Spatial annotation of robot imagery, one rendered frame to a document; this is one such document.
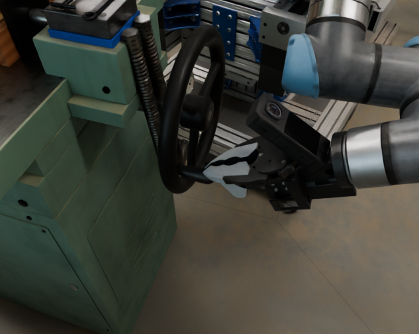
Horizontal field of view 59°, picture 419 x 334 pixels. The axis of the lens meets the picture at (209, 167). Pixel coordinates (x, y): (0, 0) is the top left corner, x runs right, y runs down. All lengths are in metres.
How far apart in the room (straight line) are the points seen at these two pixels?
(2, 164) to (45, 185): 0.10
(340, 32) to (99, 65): 0.32
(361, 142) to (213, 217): 1.08
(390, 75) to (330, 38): 0.08
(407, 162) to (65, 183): 0.51
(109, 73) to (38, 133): 0.13
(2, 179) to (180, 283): 0.91
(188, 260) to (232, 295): 0.20
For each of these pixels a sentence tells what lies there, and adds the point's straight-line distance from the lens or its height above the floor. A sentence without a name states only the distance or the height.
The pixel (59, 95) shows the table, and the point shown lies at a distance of 0.61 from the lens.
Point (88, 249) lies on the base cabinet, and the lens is 0.82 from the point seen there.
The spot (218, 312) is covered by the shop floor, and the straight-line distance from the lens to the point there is 1.32.
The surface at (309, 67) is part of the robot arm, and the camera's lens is 0.48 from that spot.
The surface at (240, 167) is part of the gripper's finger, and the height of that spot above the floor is 0.85.
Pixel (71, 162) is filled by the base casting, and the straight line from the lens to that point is 0.67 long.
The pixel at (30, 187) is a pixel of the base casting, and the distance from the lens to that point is 0.62.
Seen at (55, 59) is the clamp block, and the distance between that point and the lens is 0.61.
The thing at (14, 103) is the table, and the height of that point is 0.90.
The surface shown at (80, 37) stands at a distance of 0.57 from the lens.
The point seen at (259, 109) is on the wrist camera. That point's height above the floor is 0.95.
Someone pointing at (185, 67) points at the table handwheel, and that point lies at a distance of 0.53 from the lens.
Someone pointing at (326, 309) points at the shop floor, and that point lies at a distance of 1.37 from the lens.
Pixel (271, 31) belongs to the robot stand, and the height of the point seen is 0.73.
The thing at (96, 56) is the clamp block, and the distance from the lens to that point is 0.56.
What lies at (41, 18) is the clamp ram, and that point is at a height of 0.96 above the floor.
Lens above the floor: 1.24
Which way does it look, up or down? 49 degrees down
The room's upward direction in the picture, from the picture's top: straight up
